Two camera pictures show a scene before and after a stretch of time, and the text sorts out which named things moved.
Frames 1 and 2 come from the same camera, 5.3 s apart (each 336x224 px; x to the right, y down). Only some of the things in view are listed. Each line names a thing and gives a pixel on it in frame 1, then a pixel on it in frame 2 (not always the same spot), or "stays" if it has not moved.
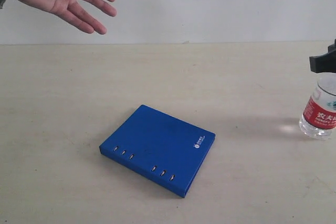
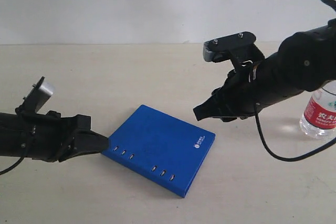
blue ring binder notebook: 160,148 stays
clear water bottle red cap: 318,119 stays
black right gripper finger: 326,62 → 237,99
